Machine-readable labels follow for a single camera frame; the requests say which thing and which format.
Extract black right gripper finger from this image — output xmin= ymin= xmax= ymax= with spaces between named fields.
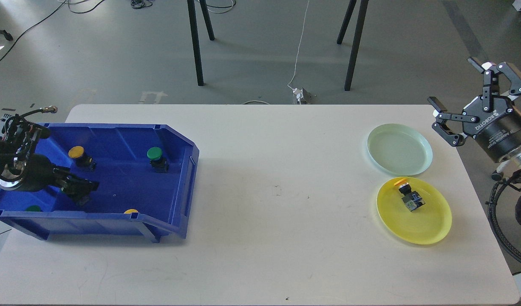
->
xmin=428 ymin=96 xmax=478 ymax=147
xmin=467 ymin=57 xmax=521 ymax=110

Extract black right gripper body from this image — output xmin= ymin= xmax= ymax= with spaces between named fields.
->
xmin=463 ymin=96 xmax=521 ymax=163

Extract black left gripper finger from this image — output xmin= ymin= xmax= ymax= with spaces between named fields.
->
xmin=52 ymin=167 xmax=99 ymax=192
xmin=60 ymin=183 xmax=91 ymax=207

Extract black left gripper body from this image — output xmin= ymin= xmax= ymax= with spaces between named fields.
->
xmin=0 ymin=154 xmax=70 ymax=192

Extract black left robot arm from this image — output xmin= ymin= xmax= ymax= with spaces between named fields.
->
xmin=0 ymin=106 xmax=99 ymax=206

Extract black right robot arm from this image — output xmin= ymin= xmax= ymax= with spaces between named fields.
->
xmin=428 ymin=57 xmax=521 ymax=263

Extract light green plate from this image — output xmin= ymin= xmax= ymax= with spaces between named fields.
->
xmin=366 ymin=123 xmax=433 ymax=176

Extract yellow plate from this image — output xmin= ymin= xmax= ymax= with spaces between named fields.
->
xmin=376 ymin=177 xmax=453 ymax=245

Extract blue plastic bin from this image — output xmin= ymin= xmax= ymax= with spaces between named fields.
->
xmin=0 ymin=123 xmax=200 ymax=243

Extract black stand legs right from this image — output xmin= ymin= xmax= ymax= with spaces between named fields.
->
xmin=337 ymin=0 xmax=370 ymax=91

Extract black stand legs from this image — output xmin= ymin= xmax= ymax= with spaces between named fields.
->
xmin=186 ymin=0 xmax=215 ymax=87
xmin=337 ymin=0 xmax=370 ymax=91

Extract white power adapter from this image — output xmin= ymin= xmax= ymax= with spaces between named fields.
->
xmin=293 ymin=88 xmax=312 ymax=105

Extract black stand legs left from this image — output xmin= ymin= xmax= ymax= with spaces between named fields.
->
xmin=186 ymin=0 xmax=215 ymax=87

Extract white cable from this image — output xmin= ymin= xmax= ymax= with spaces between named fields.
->
xmin=242 ymin=0 xmax=310 ymax=105

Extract black floor cable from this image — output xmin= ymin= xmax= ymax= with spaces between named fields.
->
xmin=0 ymin=0 xmax=106 ymax=71

